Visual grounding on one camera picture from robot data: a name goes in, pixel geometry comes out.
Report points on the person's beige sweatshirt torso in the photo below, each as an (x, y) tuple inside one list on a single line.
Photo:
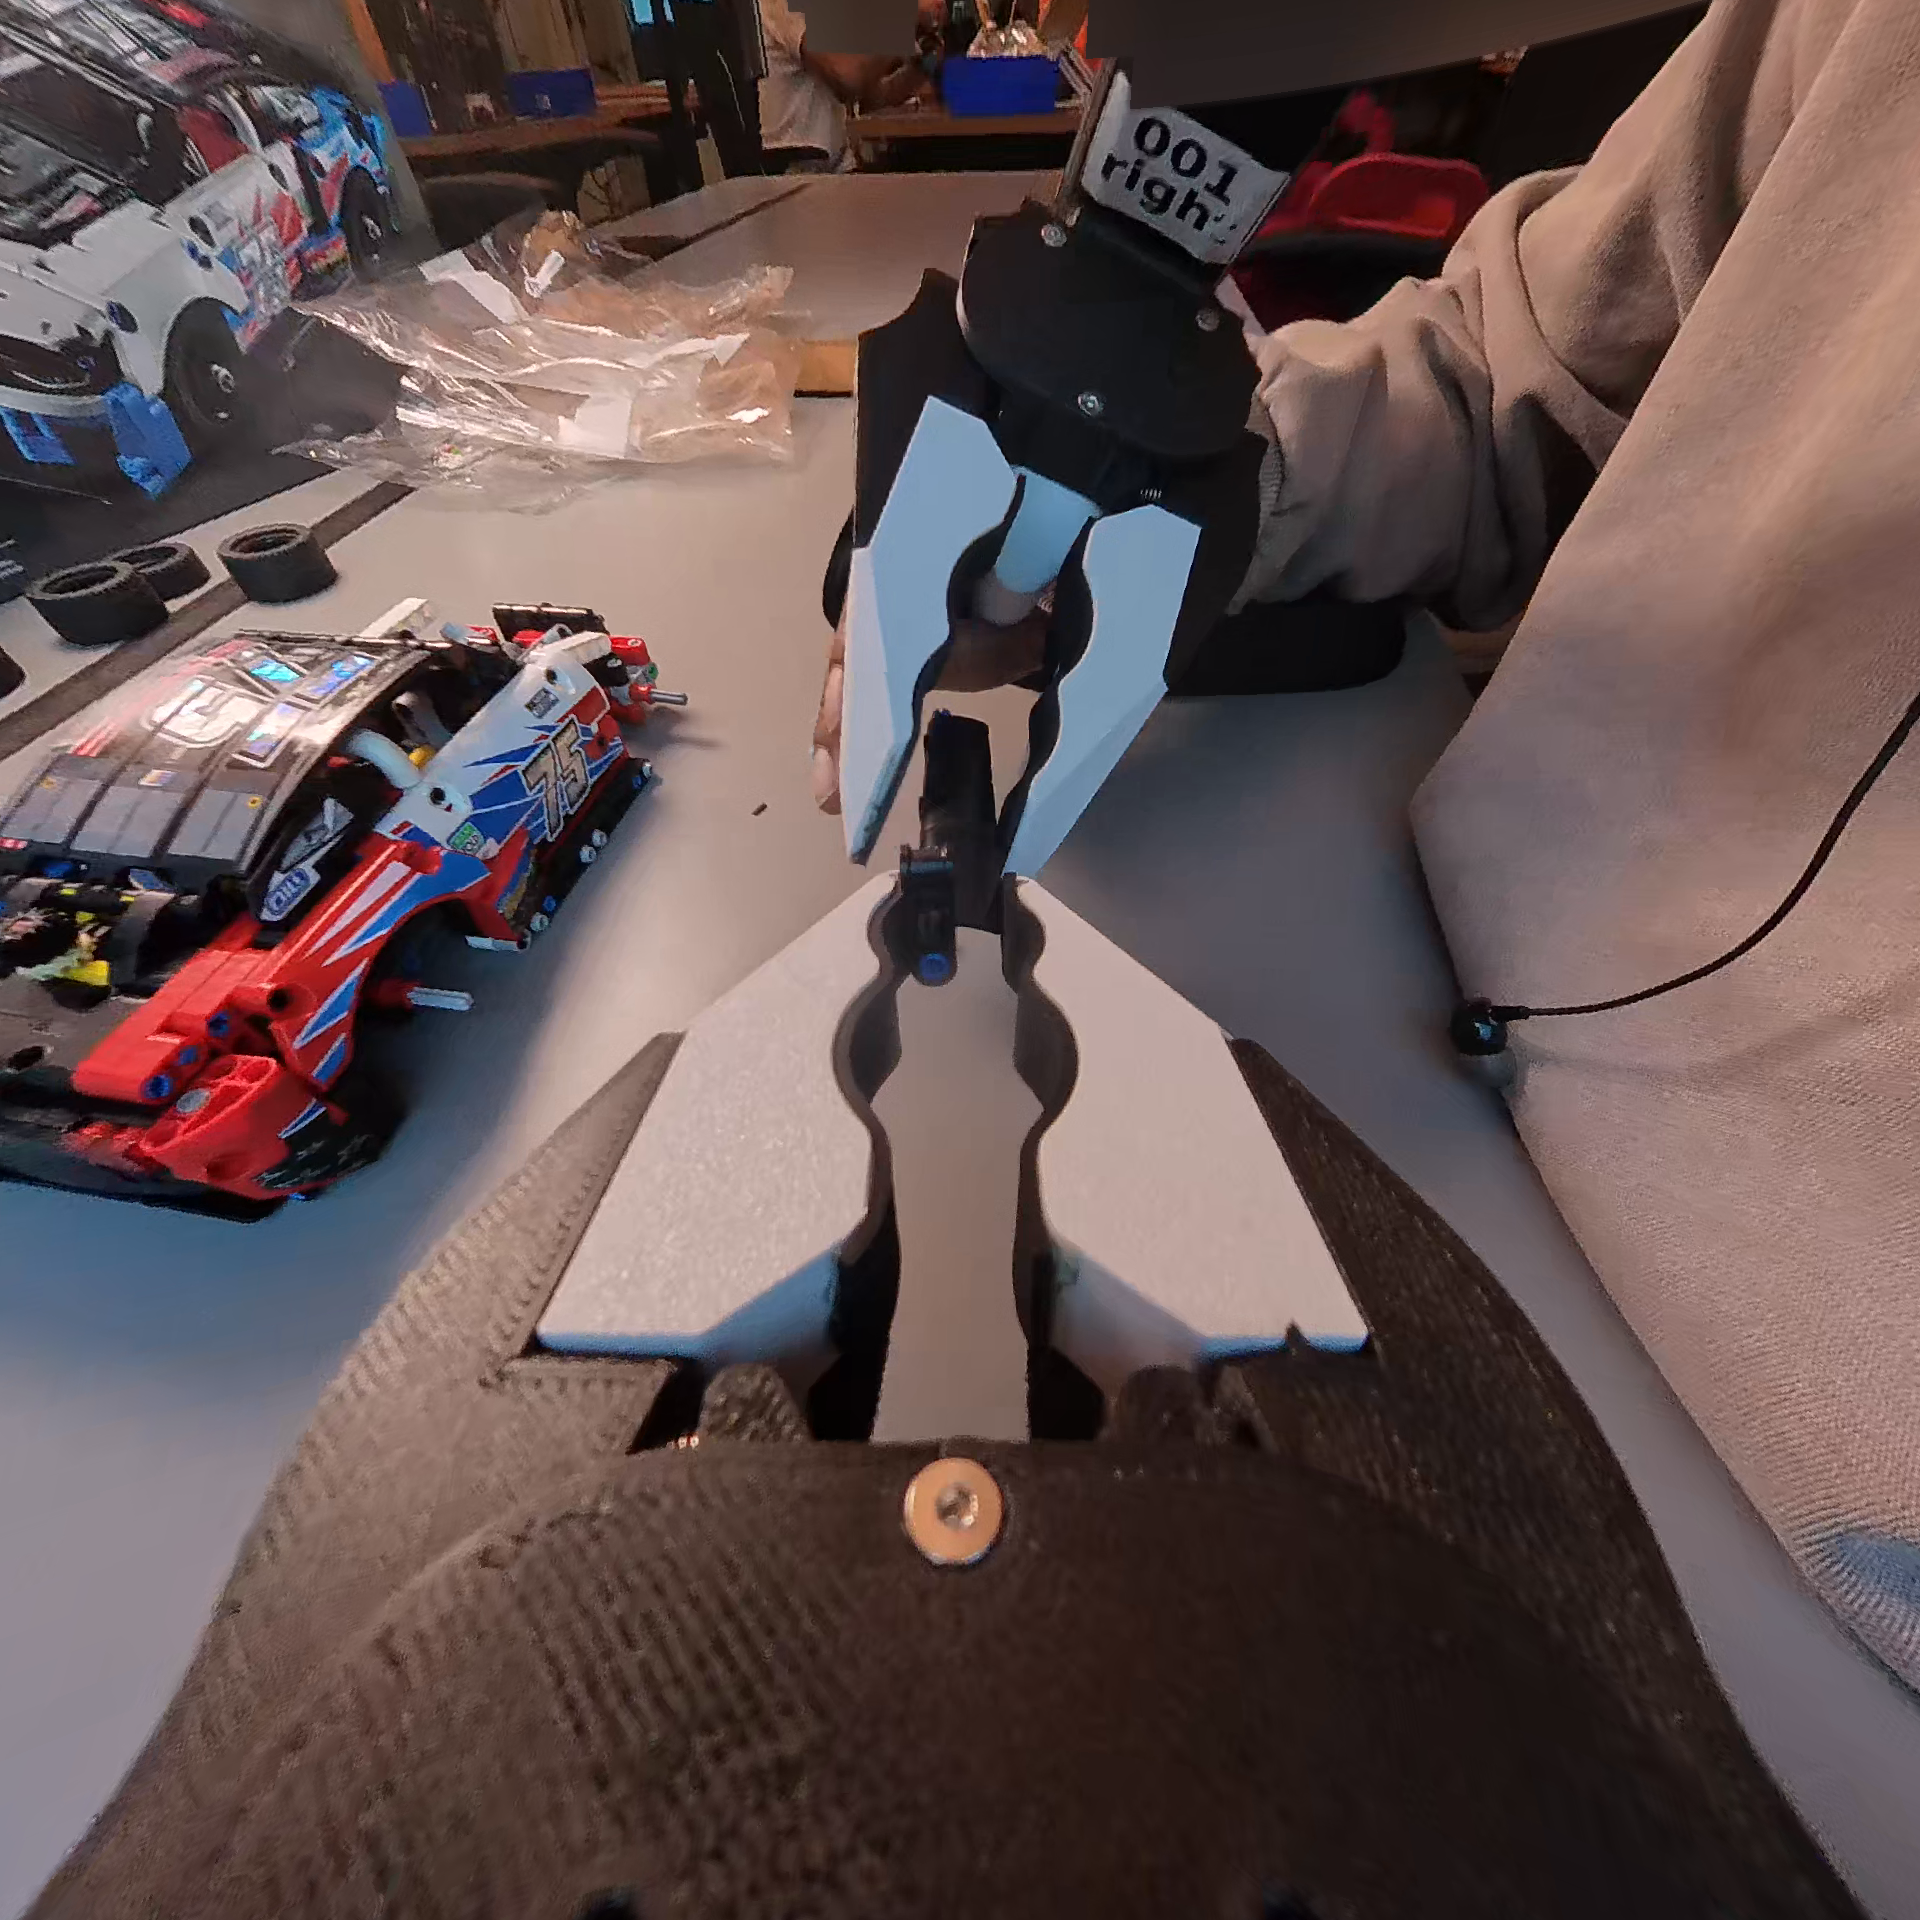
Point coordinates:
[(1724, 826)]

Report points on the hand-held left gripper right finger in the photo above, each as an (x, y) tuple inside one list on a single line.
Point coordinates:
[(1184, 1185)]

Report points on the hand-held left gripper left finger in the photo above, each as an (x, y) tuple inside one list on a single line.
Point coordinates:
[(704, 1185)]

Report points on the black lego axle connector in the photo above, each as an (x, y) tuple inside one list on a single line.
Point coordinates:
[(922, 907)]

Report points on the person's right hand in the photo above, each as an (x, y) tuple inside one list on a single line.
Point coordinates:
[(830, 734)]

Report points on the lego box with car picture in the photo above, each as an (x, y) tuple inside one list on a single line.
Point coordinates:
[(149, 224)]

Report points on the long black lego axle assembly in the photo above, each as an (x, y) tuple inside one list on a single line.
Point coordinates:
[(960, 795)]

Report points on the clear plastic bag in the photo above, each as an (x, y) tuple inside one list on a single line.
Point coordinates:
[(570, 376)]

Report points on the small blue storage crate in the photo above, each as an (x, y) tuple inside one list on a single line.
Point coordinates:
[(1005, 83)]

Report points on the black office chair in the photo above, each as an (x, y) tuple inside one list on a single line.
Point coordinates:
[(487, 201)]

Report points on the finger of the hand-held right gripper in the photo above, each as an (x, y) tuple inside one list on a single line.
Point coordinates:
[(902, 599), (1126, 630)]

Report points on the person's right forearm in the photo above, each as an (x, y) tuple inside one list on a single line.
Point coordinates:
[(1394, 421)]

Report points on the red white lego race car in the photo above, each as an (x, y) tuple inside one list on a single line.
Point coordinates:
[(300, 901)]

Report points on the red chair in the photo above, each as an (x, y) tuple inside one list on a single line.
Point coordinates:
[(1381, 128), (1394, 201)]

